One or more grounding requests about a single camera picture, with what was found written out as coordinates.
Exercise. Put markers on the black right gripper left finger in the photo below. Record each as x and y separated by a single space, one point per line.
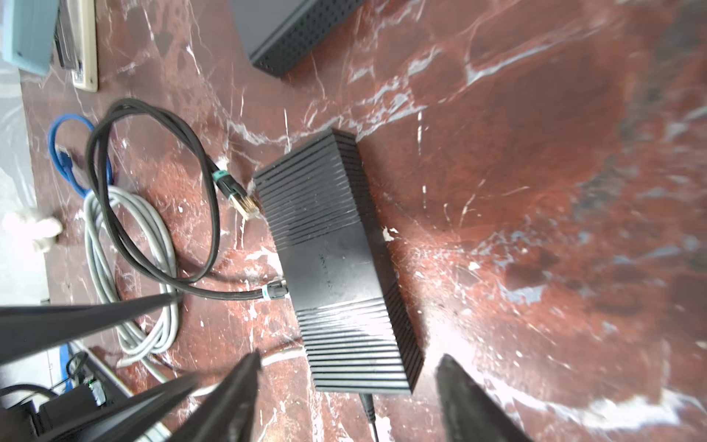
228 412

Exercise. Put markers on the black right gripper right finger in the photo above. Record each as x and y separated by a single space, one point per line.
468 413

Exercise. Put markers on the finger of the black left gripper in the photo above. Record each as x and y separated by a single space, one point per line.
28 330
129 420

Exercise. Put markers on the black ribbed router box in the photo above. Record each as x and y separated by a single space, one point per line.
353 321

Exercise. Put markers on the dark grey network switch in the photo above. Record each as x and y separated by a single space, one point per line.
277 34

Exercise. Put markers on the white plush toy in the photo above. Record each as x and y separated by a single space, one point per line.
37 230

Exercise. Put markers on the grey phone slab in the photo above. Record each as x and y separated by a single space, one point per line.
35 34

